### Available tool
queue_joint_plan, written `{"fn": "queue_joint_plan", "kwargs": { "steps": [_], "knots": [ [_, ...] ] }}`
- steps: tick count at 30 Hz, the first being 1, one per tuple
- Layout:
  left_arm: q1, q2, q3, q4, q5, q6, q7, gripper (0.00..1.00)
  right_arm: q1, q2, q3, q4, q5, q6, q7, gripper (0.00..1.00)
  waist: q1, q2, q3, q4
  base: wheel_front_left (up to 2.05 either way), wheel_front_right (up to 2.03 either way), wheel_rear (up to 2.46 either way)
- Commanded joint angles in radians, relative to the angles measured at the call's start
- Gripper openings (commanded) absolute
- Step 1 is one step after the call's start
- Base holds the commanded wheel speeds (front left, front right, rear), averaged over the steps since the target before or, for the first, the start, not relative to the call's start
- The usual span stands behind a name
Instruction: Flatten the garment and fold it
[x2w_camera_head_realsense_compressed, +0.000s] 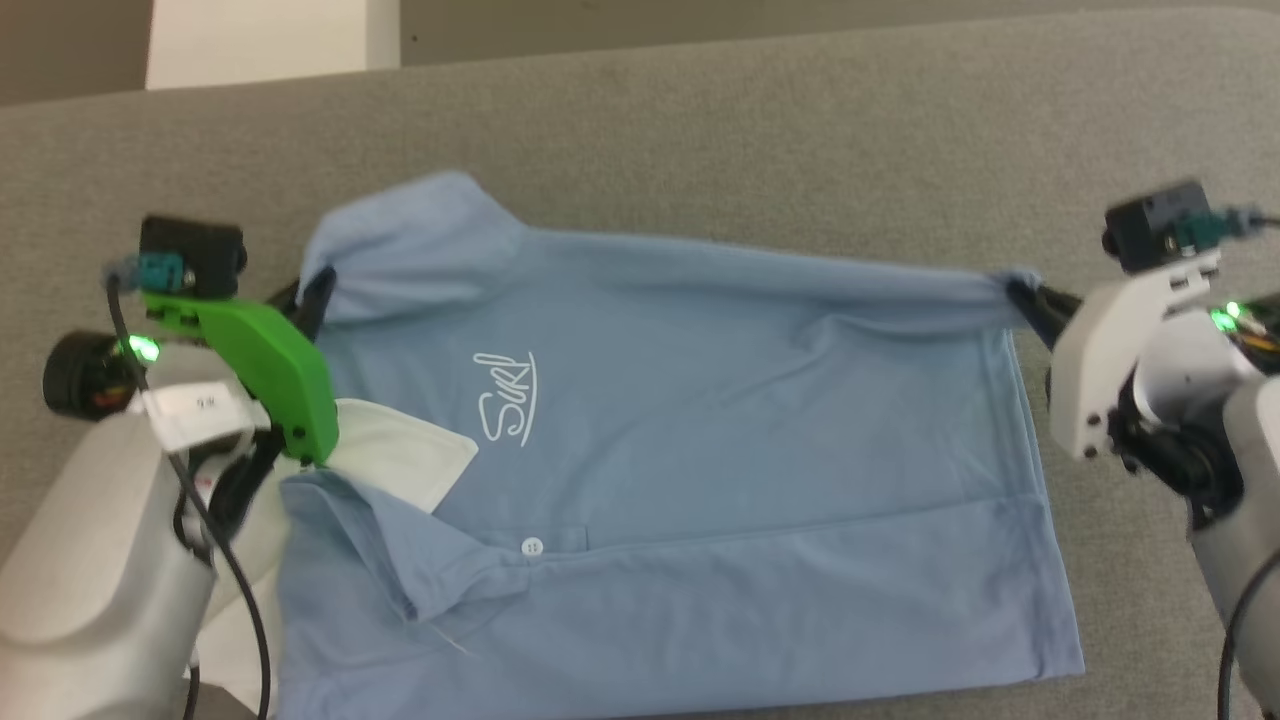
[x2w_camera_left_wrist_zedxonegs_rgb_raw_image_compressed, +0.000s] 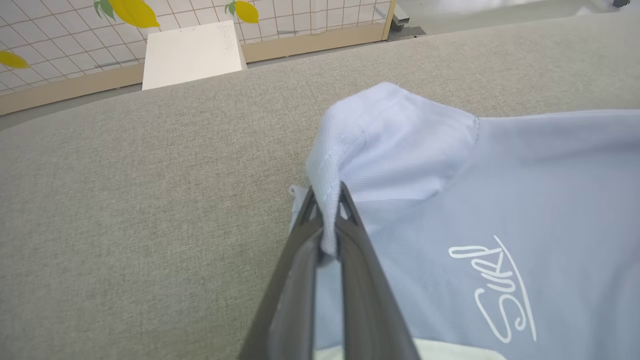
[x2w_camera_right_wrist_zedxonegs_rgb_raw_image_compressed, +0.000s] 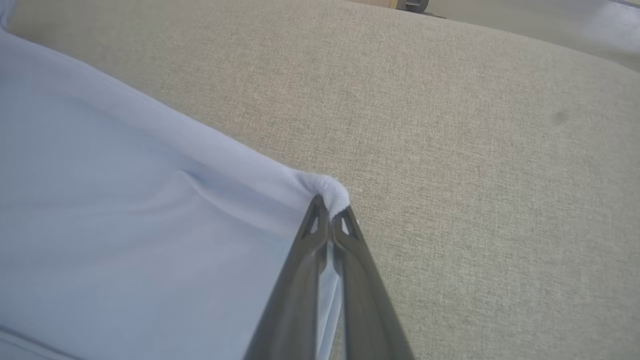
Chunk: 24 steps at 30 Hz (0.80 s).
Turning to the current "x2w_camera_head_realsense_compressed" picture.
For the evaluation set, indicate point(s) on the grey fabric sofa seat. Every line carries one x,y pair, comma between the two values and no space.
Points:
760,130

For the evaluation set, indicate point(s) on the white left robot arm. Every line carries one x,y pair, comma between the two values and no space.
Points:
90,570

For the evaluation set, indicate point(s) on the white box cabinet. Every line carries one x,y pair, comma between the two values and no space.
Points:
260,45

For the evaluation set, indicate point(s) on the white folded garment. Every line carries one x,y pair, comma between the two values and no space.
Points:
400,450

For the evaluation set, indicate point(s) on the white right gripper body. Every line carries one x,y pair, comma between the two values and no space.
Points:
1105,350

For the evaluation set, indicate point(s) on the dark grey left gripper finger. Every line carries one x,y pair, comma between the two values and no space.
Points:
240,485
312,300

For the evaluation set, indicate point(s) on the light blue polo shirt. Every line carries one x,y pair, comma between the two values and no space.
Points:
720,450

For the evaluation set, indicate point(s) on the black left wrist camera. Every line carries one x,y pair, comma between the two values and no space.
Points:
192,255

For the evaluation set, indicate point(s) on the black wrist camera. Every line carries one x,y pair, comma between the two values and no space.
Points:
1150,228
192,255

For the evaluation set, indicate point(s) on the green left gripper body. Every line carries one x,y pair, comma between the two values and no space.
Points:
270,370

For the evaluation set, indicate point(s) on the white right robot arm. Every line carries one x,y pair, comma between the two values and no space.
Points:
1235,470

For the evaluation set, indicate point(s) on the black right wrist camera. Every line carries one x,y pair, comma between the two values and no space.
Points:
1150,228

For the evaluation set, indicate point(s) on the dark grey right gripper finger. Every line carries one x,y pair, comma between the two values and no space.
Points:
1048,310

